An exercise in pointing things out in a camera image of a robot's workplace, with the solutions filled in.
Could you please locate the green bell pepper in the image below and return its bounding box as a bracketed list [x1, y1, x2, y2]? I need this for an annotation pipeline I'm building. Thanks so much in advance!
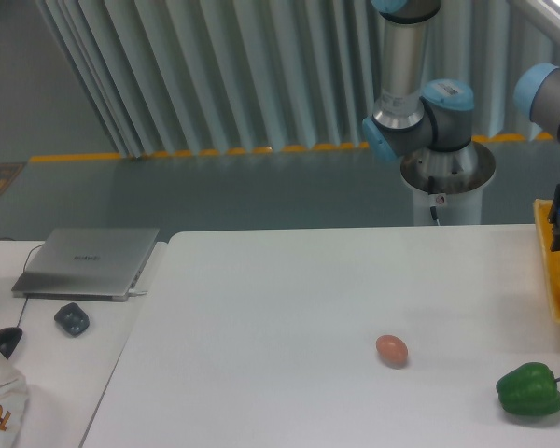
[496, 362, 560, 417]

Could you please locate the yellow plastic basket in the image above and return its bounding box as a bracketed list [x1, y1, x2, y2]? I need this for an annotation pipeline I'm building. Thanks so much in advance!
[533, 199, 560, 324]

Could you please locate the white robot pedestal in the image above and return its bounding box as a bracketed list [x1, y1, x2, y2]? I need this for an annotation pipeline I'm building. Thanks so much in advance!
[400, 142, 496, 226]

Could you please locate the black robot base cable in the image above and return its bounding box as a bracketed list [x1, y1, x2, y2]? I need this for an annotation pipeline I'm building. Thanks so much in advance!
[427, 175, 441, 227]

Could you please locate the black mouse cable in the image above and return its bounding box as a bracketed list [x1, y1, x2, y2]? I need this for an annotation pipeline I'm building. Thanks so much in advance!
[0, 237, 43, 329]

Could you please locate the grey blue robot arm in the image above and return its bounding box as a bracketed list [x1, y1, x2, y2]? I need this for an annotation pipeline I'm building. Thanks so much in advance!
[362, 1, 560, 252]

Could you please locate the silver closed laptop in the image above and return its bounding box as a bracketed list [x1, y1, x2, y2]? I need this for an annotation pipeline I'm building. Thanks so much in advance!
[12, 228, 159, 301]

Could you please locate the white side table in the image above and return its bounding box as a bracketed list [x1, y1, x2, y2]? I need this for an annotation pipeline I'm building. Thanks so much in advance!
[0, 241, 167, 447]

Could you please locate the white cloth with orange letters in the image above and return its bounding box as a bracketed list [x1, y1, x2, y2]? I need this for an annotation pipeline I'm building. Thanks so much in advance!
[0, 353, 29, 447]

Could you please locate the white folding curtain partition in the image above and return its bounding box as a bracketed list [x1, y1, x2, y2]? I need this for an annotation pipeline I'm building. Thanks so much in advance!
[38, 1, 560, 158]

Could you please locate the dark blue small tray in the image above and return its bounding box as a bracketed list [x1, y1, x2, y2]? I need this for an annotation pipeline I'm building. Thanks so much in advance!
[54, 302, 90, 337]

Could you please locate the brown egg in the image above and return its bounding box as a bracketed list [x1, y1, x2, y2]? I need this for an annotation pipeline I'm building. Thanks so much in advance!
[375, 334, 409, 369]

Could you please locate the black computer mouse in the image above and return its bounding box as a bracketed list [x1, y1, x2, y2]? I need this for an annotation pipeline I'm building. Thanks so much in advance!
[0, 327, 23, 359]

